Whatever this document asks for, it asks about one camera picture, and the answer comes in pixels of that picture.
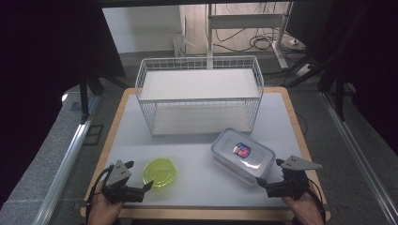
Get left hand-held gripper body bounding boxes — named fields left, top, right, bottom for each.
left=101, top=159, right=146, bottom=204

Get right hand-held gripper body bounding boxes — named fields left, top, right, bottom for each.
left=266, top=155, right=323, bottom=201

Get green plastic bowl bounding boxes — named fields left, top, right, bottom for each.
left=143, top=157, right=178, bottom=189

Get clear plastic food container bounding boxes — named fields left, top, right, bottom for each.
left=210, top=127, right=276, bottom=186

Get white wire shelf rack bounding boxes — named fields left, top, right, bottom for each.
left=134, top=55, right=265, bottom=137

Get person's left hand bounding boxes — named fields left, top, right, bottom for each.
left=87, top=181, right=126, bottom=225

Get person's right hand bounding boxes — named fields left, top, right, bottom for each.
left=281, top=184, right=327, bottom=225

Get black metal stand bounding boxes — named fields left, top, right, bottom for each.
left=333, top=70, right=349, bottom=122
left=78, top=73, right=105, bottom=124

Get dark curtain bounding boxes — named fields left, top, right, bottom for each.
left=286, top=0, right=398, bottom=155
left=0, top=0, right=127, bottom=208

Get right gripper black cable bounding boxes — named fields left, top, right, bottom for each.
left=304, top=177, right=328, bottom=225

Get aluminium rail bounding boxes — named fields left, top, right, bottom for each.
left=322, top=92, right=398, bottom=219
left=32, top=120, right=92, bottom=225

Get black floor cables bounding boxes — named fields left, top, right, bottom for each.
left=214, top=27, right=306, bottom=54

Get white desk frame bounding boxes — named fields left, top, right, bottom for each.
left=206, top=3, right=294, bottom=70

